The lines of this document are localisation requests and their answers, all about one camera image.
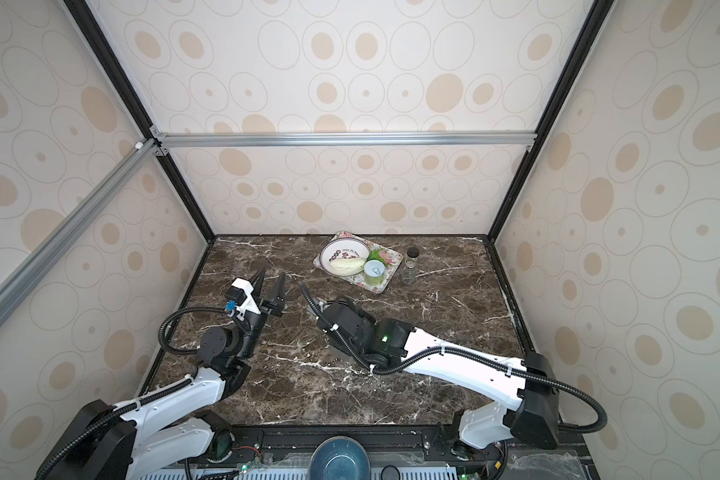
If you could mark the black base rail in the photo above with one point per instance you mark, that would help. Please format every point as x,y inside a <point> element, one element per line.
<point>395,452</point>

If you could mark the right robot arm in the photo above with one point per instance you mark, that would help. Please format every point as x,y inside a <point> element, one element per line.
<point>527,402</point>

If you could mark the horizontal aluminium rail back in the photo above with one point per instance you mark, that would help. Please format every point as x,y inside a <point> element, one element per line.
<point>347,139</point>

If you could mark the green tin can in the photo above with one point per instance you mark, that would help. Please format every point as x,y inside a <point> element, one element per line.
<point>374,272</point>

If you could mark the diagonal aluminium rail left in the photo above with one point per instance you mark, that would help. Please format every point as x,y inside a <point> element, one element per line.
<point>23,280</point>

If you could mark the green leaf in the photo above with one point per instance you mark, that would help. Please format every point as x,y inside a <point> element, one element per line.
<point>376,255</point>

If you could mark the white plate with rim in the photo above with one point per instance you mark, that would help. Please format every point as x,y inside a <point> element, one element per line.
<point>342,248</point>

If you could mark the empty glass shaker silver lid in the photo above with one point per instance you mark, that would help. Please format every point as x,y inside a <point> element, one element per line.
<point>409,275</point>

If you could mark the blue bowl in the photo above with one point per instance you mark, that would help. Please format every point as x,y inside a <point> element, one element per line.
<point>339,458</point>

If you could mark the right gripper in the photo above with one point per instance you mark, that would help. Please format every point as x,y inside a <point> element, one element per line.
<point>359,316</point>

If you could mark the herb jar black lid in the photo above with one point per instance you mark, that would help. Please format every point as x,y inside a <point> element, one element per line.
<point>411,261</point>

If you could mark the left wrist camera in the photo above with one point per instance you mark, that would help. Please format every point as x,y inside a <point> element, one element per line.
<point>239,299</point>

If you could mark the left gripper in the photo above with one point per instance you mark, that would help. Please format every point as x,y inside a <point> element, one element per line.
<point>270,306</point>

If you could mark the floral rectangular tray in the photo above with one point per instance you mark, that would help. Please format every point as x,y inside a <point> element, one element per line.
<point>394,258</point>

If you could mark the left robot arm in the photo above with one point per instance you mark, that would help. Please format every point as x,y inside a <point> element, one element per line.
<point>133,438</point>

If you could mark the pale cabbage piece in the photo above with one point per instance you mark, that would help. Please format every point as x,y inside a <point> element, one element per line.
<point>346,266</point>

